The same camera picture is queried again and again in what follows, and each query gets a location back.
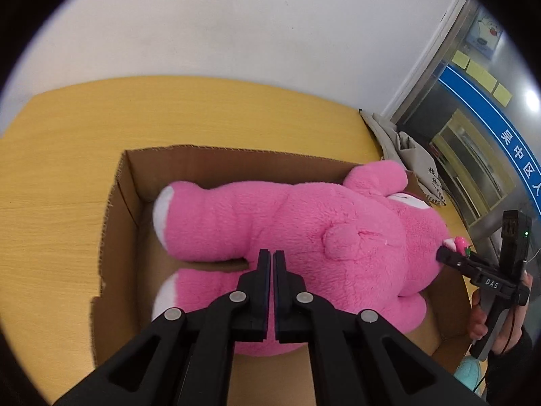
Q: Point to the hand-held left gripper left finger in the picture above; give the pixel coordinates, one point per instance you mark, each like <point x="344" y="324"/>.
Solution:
<point x="263" y="292"/>

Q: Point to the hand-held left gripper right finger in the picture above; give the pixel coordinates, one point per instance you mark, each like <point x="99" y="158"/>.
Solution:
<point x="279" y="292"/>

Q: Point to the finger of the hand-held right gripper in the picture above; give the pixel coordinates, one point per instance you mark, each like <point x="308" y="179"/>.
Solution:
<point x="452" y="259"/>

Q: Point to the small pink and green toy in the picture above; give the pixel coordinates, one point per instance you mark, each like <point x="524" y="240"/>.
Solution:
<point x="455" y="243"/>

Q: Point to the pink plush bear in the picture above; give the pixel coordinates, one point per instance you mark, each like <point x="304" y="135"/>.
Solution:
<point x="296" y="220"/>

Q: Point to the brown cardboard box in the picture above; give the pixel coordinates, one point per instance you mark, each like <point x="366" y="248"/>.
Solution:
<point x="126" y="228"/>

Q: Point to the person's right forearm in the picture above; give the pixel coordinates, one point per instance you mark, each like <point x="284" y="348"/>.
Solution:
<point x="511" y="372"/>

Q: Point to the person's right hand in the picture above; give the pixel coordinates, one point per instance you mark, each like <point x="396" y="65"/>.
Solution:
<point x="509" y="330"/>

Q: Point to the teal round object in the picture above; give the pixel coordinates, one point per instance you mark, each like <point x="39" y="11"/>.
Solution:
<point x="466" y="372"/>

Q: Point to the beige canvas bag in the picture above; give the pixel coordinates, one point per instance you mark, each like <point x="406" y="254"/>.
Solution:
<point x="405" y="156"/>

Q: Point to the blue door banner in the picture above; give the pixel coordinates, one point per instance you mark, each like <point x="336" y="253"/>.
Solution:
<point x="498" y="135"/>

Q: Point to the yellow sticky note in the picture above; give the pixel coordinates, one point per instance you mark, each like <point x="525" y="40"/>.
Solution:
<point x="460" y="59"/>
<point x="488" y="81"/>
<point x="502" y="94"/>
<point x="475" y="70"/>

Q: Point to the wooden desk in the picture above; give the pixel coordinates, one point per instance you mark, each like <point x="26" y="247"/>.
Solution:
<point x="55" y="156"/>

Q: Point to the grey door frame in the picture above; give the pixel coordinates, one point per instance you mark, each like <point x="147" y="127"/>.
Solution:
<point x="427" y="59"/>

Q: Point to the cartoon wall poster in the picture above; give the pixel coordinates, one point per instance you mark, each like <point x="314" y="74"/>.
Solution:
<point x="486" y="34"/>

